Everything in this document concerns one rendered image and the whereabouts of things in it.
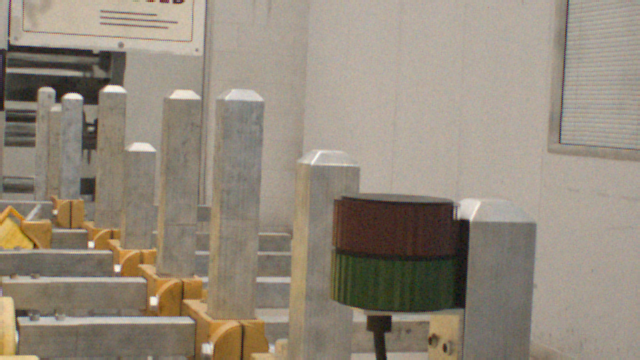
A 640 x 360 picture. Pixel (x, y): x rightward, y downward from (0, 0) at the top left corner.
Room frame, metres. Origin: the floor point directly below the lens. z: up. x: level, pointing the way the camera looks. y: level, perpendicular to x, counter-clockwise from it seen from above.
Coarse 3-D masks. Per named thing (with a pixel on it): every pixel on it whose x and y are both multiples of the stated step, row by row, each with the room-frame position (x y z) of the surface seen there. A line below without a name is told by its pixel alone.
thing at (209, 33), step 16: (0, 0) 2.96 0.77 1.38; (208, 0) 3.11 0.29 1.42; (0, 16) 2.96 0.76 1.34; (208, 16) 3.11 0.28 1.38; (0, 32) 2.96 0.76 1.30; (208, 32) 3.12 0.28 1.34; (0, 48) 2.96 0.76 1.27; (208, 48) 3.12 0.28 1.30; (0, 64) 2.96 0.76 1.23; (208, 64) 3.12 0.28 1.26; (208, 80) 3.12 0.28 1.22; (208, 96) 3.12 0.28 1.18; (0, 112) 2.97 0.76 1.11; (208, 112) 3.12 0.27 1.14; (0, 128) 2.97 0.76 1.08; (208, 128) 3.12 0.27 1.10; (0, 144) 2.97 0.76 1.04; (208, 144) 3.12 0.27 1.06; (0, 160) 2.97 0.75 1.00; (0, 176) 2.97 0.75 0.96; (0, 192) 2.97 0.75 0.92
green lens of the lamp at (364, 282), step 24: (336, 264) 0.57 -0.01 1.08; (360, 264) 0.56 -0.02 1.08; (384, 264) 0.55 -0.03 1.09; (408, 264) 0.55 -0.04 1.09; (432, 264) 0.56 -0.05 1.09; (456, 264) 0.57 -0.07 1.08; (336, 288) 0.57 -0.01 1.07; (360, 288) 0.56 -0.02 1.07; (384, 288) 0.55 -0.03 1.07; (408, 288) 0.55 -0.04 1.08; (432, 288) 0.56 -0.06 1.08
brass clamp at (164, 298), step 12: (144, 264) 1.39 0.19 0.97; (144, 276) 1.34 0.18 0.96; (156, 276) 1.30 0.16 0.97; (156, 288) 1.28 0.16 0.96; (168, 288) 1.27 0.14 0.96; (180, 288) 1.27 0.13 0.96; (192, 288) 1.27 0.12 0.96; (156, 300) 1.27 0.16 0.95; (168, 300) 1.26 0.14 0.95; (180, 300) 1.27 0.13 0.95; (144, 312) 1.34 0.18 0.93; (156, 312) 1.28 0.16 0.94; (168, 312) 1.26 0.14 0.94; (180, 312) 1.27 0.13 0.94
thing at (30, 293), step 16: (0, 288) 1.28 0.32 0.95; (16, 288) 1.28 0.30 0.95; (32, 288) 1.29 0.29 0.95; (48, 288) 1.29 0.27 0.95; (64, 288) 1.30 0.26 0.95; (80, 288) 1.31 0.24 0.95; (96, 288) 1.31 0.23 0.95; (112, 288) 1.32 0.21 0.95; (128, 288) 1.32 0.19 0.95; (144, 288) 1.33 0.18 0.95; (272, 288) 1.37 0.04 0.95; (288, 288) 1.38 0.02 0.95; (16, 304) 1.28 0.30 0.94; (32, 304) 1.29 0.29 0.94; (48, 304) 1.29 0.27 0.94; (64, 304) 1.30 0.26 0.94; (80, 304) 1.31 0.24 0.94; (96, 304) 1.31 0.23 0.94; (112, 304) 1.32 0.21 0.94; (128, 304) 1.32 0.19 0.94; (144, 304) 1.33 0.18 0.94; (256, 304) 1.37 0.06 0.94; (272, 304) 1.37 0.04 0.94; (288, 304) 1.38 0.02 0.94
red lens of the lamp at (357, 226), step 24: (336, 216) 0.57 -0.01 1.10; (360, 216) 0.56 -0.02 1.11; (384, 216) 0.55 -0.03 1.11; (408, 216) 0.55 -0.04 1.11; (432, 216) 0.56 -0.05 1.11; (456, 216) 0.57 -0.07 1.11; (336, 240) 0.57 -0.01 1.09; (360, 240) 0.56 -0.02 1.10; (384, 240) 0.55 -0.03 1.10; (408, 240) 0.55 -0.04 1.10; (432, 240) 0.56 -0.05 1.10; (456, 240) 0.57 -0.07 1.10
